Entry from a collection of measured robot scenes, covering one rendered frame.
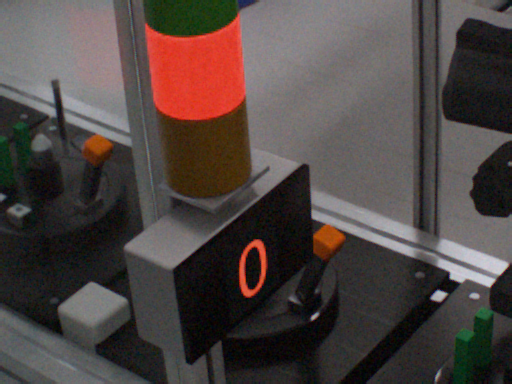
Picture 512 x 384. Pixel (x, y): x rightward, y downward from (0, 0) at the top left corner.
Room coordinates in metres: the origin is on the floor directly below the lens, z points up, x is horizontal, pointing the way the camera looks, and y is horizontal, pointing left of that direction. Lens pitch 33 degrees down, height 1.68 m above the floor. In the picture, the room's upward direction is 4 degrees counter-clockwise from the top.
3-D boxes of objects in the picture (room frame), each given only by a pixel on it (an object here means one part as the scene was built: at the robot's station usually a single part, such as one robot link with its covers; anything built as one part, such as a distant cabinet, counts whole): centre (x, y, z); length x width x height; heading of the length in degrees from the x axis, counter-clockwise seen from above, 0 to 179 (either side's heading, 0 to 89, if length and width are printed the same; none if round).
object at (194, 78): (0.62, 0.03, 1.33); 0.05 x 0.05 x 0.05
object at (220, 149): (0.62, 0.03, 1.28); 0.05 x 0.05 x 0.05
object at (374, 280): (0.86, 0.01, 1.01); 0.24 x 0.24 x 0.13; 50
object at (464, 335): (0.71, -0.14, 1.01); 0.01 x 0.01 x 0.05; 50
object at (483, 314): (0.73, -0.16, 1.01); 0.01 x 0.01 x 0.05; 50
